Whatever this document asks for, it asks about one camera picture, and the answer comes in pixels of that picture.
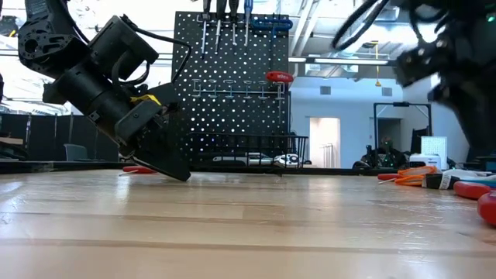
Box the grey chair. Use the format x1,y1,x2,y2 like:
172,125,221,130
63,142,89,161

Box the yellow tape tag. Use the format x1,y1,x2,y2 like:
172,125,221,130
129,93,162,107

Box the white work glove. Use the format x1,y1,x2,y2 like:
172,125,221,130
441,167,495,179

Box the black partition panels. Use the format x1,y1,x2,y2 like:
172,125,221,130
0,112,119,162

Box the orange cable bundle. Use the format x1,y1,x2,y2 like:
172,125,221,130
394,164,439,188

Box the black strap with white label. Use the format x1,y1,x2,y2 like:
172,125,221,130
422,172,463,191

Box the small white pegboard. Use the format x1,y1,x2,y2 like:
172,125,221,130
420,135,449,156

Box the black aluminium rig frame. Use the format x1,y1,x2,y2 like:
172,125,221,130
0,159,402,177

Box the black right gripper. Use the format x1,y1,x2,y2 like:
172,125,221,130
394,22,496,162

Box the blue T-handle hex key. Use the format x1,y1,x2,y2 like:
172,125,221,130
250,17,295,73

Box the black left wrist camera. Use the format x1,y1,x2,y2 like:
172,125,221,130
88,15,160,86

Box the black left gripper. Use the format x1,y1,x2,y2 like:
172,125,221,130
43,61,192,183

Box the silver ratchet wrench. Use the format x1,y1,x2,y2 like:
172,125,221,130
212,152,307,168

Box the black stand frame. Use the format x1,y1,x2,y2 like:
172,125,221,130
373,100,433,167

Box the black wire basket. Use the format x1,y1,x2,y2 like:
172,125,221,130
189,133,310,176

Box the small black screwdriver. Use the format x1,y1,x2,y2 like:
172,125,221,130
229,0,240,47

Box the black monitor group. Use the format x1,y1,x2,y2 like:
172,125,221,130
467,153,496,172

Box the black screwdriver with long shaft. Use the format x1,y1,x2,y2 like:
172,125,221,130
201,0,213,59

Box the ceiling light strip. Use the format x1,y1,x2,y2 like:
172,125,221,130
313,57,390,65

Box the white printer box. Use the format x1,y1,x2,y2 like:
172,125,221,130
409,153,443,170

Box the blue screwdriver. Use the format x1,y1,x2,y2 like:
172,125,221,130
243,0,254,47

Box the black metal pegboard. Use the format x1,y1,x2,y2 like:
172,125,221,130
171,10,291,171

